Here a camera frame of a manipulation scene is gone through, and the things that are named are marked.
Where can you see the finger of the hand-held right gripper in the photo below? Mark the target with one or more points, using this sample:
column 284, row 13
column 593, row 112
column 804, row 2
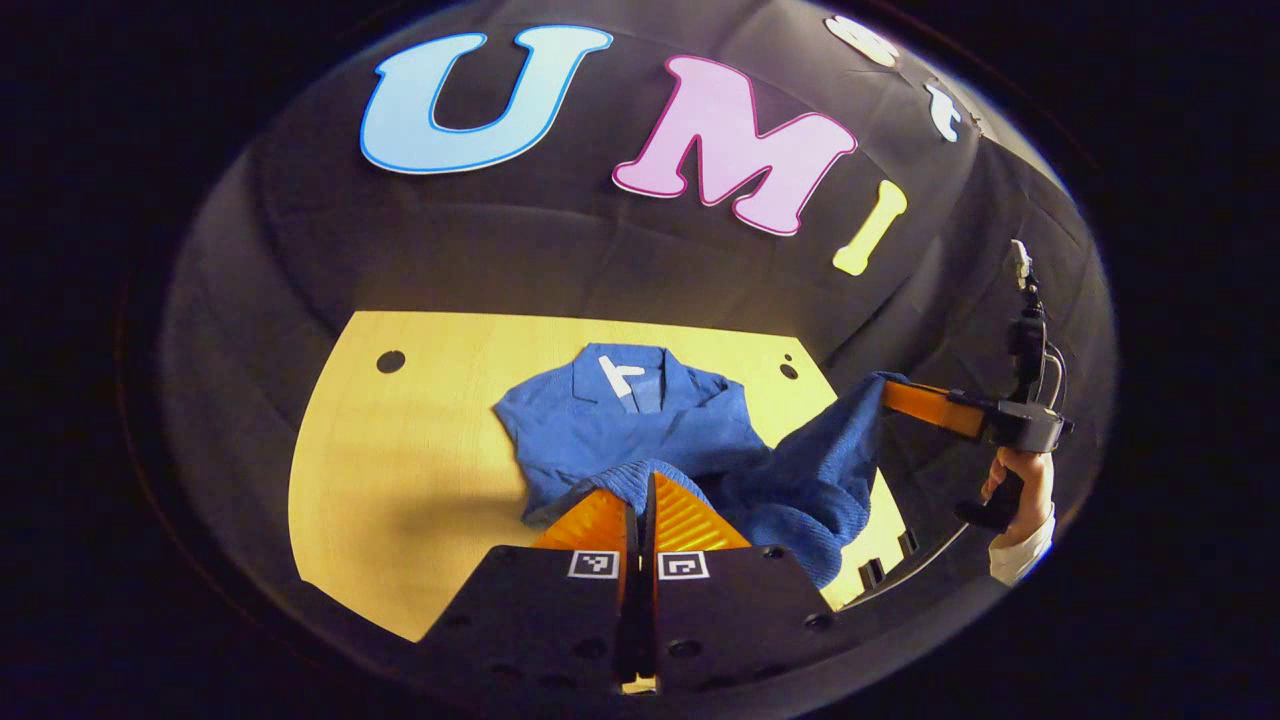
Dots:
column 930, row 408

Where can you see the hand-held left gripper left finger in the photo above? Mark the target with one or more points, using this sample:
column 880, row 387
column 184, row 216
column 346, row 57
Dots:
column 560, row 620

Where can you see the black backdrop cloth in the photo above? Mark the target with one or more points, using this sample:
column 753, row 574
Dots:
column 300, row 250

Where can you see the black table edge clamp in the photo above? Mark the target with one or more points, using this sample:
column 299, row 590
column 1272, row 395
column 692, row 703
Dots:
column 908, row 542
column 872, row 574

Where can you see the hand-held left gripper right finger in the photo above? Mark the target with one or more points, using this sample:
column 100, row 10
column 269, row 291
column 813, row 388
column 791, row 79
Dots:
column 720, row 620

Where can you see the blue jacket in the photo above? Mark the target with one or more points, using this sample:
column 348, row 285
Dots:
column 640, row 430

